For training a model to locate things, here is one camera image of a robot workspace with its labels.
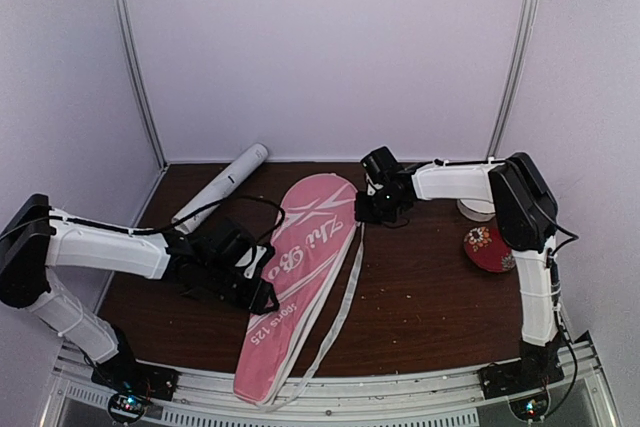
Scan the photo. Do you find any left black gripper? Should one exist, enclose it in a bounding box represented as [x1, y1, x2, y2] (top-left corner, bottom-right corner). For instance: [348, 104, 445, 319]
[201, 259, 280, 316]

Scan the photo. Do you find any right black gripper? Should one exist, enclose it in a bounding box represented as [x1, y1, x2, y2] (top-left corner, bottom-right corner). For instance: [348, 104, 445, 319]
[357, 187, 405, 224]

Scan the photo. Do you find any pink racket cover bag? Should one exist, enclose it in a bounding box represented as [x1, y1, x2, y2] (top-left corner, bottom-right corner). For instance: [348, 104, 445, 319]
[233, 173, 364, 412]

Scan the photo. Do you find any white shuttlecock tube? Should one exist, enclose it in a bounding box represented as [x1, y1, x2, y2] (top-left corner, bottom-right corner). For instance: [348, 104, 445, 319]
[171, 143, 269, 234]

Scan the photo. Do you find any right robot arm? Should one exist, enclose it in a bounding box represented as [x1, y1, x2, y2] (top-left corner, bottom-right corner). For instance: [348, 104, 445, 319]
[355, 146, 563, 389]

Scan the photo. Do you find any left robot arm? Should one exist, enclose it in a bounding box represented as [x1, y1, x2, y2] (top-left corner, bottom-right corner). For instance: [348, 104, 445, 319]
[1, 194, 279, 391]

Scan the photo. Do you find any white fluted bowl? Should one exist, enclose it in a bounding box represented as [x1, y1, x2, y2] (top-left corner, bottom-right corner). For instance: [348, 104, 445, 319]
[456, 199, 495, 223]

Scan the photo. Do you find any red floral plate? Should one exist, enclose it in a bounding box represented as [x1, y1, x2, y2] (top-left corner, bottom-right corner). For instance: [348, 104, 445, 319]
[463, 226, 516, 273]

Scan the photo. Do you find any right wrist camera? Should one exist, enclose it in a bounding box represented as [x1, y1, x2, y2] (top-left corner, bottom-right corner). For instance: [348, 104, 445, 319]
[365, 174, 382, 196]

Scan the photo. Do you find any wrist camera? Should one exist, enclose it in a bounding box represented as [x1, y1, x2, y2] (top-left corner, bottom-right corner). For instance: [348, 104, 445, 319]
[365, 174, 382, 196]
[235, 244, 275, 279]

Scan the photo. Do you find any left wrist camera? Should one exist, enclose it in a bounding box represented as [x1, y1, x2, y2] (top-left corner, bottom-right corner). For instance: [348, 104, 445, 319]
[235, 244, 275, 279]

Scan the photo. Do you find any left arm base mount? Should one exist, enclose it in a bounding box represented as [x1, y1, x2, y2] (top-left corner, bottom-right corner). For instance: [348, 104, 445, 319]
[90, 337, 179, 401]

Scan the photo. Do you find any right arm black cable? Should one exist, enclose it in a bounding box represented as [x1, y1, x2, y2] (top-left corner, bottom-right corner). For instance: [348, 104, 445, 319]
[544, 196, 584, 398]

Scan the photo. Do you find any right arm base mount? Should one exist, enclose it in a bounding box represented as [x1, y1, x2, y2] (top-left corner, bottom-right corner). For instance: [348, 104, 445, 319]
[478, 333, 565, 399]

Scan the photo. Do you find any aluminium front rail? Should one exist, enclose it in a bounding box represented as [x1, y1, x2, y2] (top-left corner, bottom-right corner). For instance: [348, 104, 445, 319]
[36, 341, 621, 426]

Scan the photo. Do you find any right aluminium frame post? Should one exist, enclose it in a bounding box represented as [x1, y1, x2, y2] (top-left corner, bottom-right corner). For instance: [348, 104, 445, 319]
[485, 0, 539, 159]

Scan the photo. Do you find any aluminium frame post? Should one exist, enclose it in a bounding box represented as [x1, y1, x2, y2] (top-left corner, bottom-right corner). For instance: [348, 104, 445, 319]
[485, 0, 539, 159]
[113, 0, 168, 170]

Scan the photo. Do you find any left aluminium frame post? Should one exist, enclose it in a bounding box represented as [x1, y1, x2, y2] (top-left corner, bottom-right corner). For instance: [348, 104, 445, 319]
[113, 0, 168, 170]

